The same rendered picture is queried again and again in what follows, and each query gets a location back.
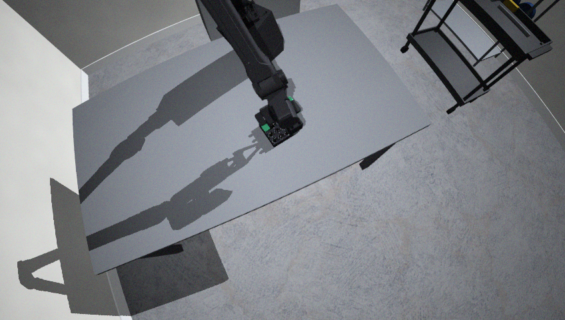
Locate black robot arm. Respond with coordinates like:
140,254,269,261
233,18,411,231
201,0,303,135

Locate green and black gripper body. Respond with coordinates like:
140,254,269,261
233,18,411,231
255,100,301,126

